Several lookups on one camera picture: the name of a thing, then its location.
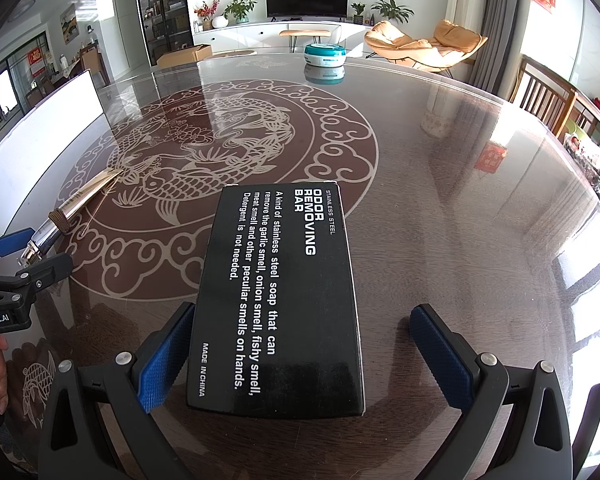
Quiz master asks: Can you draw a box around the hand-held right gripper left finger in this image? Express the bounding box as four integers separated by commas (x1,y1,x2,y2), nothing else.
39,302,197,480

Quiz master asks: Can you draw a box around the black cardboard box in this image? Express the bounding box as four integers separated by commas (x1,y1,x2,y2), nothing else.
186,180,367,417

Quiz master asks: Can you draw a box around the wooden slatted chair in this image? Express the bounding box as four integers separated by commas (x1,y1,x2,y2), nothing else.
560,95,600,161
509,55,578,136

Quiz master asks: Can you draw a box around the dark glass display cabinet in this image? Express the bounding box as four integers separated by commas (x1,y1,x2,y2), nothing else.
132,0,195,66

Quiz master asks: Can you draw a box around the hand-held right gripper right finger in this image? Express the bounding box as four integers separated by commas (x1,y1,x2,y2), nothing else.
408,304,573,480

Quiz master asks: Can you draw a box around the teal round box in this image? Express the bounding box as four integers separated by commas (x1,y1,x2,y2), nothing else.
304,43,347,68

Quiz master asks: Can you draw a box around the red door sign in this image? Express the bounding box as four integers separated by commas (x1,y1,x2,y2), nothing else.
27,47,46,78

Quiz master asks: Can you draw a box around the orange lounge chair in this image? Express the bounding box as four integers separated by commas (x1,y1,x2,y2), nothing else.
364,19,488,72

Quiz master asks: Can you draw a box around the green potted plant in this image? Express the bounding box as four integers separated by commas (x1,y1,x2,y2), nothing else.
223,0,257,25

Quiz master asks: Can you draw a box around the white sheer curtain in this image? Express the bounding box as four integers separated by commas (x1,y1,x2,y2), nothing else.
445,0,491,41

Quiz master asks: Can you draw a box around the wooden bench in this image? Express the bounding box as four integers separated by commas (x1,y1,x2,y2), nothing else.
279,29,332,53

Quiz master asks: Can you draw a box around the white television cabinet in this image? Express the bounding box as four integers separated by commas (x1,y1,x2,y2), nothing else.
192,20,381,53

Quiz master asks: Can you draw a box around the wooden dining chair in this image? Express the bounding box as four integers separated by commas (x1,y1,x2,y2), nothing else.
80,45,111,86

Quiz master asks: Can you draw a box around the framed painting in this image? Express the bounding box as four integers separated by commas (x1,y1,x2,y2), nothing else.
60,3,77,43

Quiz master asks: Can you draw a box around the grey curtain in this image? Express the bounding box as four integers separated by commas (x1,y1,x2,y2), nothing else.
467,0,523,101

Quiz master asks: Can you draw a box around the brown cardboard box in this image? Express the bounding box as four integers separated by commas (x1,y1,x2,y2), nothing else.
156,44,213,67

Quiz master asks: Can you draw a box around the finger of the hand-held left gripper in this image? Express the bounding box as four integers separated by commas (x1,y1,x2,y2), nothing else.
0,227,37,267
10,253,74,303

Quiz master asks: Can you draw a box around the large leafy potted plant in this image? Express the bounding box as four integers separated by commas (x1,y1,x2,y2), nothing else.
371,0,415,23

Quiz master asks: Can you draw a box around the assorted colourful clutter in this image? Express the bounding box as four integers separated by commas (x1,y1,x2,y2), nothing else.
562,130,600,211

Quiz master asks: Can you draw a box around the white container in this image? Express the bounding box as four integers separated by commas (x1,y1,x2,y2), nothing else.
0,69,112,241

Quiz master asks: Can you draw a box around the red flower arrangement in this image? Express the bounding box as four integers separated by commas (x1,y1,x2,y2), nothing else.
194,1,220,31

